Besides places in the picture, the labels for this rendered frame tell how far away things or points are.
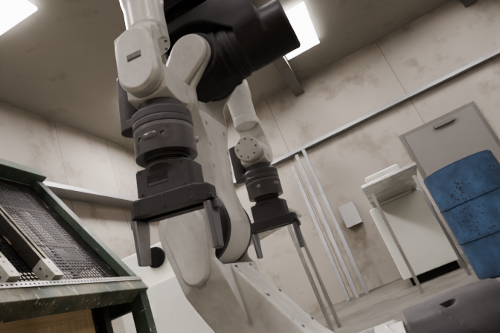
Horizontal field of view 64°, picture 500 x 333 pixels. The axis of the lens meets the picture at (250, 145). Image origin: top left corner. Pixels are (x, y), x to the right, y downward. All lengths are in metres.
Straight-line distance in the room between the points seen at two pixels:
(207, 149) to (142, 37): 0.27
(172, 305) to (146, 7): 3.49
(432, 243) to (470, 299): 4.50
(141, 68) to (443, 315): 0.56
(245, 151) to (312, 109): 6.95
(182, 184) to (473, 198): 3.08
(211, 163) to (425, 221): 4.54
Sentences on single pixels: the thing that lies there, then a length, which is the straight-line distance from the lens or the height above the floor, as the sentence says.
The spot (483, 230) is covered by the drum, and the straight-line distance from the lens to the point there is 3.49.
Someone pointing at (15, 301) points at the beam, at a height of 0.80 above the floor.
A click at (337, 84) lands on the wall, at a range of 8.01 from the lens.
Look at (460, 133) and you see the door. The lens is 7.62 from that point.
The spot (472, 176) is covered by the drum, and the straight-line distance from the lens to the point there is 3.49.
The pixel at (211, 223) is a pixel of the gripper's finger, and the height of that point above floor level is 0.56.
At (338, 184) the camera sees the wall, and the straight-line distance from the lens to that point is 7.48.
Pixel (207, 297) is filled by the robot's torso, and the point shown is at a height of 0.49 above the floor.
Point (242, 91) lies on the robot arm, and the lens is 1.07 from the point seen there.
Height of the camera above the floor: 0.44
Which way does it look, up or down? 21 degrees up
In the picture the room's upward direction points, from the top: 22 degrees counter-clockwise
